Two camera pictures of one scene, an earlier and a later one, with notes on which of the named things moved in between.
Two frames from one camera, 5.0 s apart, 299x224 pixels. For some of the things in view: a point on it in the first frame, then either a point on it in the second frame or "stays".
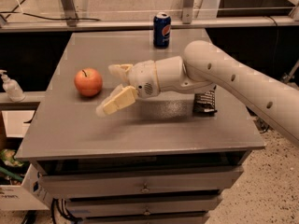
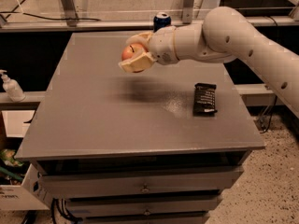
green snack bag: x=7 y=155 stays
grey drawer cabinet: x=151 y=161 stays
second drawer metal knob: x=147 y=212 stays
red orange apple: x=88 y=81 → x=132 y=51
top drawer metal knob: x=145 y=189 stays
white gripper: x=142 y=78 → x=163 y=46
